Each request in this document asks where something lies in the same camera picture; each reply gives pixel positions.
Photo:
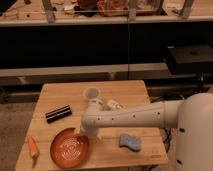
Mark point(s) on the orange ceramic bowl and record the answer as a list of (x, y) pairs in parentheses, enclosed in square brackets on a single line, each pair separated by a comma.
[(68, 149)]

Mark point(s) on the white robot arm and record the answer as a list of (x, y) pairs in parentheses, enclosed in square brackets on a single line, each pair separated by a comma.
[(192, 117)]

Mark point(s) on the blue sponge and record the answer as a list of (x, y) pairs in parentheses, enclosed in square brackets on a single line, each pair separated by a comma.
[(130, 142)]

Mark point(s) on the white tube bottle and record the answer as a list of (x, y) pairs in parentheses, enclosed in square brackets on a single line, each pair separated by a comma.
[(113, 105)]

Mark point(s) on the clear plastic cup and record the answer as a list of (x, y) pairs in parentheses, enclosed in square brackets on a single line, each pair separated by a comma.
[(91, 93)]

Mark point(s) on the black striped box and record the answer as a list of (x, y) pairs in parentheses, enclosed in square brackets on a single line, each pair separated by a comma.
[(58, 114)]

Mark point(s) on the wooden folding table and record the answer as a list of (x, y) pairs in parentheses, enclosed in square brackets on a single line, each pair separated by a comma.
[(104, 155)]

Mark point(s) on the orange carrot toy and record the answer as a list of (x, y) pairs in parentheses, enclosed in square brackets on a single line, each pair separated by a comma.
[(33, 149)]

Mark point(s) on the long metal shelf rack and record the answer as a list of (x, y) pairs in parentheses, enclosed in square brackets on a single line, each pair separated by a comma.
[(41, 42)]

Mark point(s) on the black box on shelf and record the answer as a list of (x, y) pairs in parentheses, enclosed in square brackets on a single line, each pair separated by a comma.
[(190, 59)]

